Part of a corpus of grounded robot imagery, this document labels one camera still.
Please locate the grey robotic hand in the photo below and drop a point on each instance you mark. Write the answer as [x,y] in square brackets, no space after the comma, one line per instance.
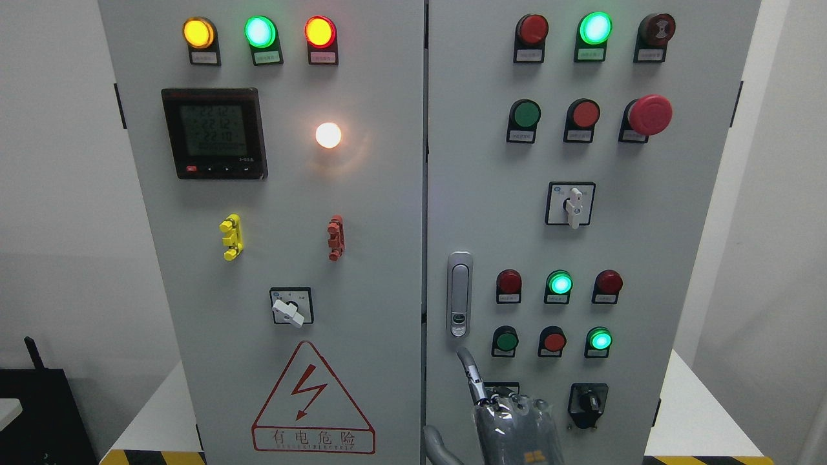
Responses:
[512,428]

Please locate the silver swing door handle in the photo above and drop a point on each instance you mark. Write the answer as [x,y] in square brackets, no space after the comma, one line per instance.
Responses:
[459,292]

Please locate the grey right cabinet door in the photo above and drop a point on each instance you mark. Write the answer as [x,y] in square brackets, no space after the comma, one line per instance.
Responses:
[489,197]

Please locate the grey cabinet door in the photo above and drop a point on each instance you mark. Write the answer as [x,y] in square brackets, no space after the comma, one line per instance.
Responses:
[368,305]
[489,197]

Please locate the grey left cabinet door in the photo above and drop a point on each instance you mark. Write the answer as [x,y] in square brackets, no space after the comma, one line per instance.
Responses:
[368,305]

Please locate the red lamp top right door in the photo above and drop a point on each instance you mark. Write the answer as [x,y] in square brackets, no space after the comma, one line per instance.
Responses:
[529,39]

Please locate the green lamp top right door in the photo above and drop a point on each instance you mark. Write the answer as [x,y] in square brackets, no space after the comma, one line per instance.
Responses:
[592,35]

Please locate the green indicator lamp left door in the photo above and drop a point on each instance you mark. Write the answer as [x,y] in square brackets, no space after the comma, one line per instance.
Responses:
[264,41]

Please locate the black selector knob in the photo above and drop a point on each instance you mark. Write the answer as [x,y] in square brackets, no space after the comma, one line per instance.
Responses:
[586,403]

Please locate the green push button lower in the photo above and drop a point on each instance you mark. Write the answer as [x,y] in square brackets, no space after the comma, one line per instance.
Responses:
[505,340]

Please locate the green push button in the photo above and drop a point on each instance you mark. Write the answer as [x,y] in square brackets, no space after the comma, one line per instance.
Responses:
[523,119]
[505,340]

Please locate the red push button lower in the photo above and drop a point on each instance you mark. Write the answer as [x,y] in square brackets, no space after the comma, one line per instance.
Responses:
[551,342]

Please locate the red push button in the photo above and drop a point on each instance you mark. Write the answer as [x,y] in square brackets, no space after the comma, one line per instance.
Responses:
[551,342]
[582,116]

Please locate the green lit button lower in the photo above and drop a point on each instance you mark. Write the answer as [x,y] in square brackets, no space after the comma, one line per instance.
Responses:
[597,342]

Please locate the red lamp middle left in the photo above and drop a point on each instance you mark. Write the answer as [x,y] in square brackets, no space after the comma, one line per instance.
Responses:
[508,287]

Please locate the green lamp middle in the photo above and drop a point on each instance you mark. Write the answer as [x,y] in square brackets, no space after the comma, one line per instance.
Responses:
[558,287]

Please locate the red lamp middle right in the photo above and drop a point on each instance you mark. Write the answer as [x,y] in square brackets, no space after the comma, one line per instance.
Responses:
[607,287]

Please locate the white platform with hazard stripes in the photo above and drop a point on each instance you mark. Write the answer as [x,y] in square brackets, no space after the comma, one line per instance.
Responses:
[691,428]

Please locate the red high voltage warning sticker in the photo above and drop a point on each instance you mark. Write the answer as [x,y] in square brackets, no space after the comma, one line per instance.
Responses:
[309,410]

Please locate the green push button upper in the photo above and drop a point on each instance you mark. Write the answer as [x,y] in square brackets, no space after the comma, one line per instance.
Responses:
[523,119]

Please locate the red push button upper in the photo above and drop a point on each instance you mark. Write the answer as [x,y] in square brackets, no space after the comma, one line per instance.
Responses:
[582,116]

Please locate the red emergency stop button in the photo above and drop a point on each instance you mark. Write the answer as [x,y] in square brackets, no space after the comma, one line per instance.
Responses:
[645,117]

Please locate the white glowing lamp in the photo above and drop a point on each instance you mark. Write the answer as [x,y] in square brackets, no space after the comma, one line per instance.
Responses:
[328,135]

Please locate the black digital power meter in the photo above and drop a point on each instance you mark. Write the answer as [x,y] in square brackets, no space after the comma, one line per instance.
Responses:
[215,133]

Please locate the dark red buzzer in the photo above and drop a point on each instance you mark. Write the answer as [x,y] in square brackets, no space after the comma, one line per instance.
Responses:
[654,33]

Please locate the orange red indicator lamp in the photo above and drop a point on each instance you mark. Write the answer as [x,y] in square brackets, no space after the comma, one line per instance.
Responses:
[321,36]

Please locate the black box with antenna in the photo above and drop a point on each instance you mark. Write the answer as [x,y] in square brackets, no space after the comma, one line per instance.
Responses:
[50,429]

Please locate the yellow indicator lamp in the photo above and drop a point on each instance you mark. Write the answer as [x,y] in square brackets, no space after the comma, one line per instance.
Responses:
[201,36]

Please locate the white rotary switch lower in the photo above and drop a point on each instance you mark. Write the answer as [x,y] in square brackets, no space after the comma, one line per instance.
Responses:
[497,386]

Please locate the white rotary switch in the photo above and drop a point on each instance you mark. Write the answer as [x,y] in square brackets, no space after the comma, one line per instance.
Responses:
[570,203]
[497,386]

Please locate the white rotary switch upper right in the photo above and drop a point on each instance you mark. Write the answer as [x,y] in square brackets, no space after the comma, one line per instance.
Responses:
[570,203]

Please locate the white rotary switch left door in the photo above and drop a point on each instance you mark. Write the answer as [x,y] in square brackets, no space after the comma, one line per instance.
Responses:
[292,305]

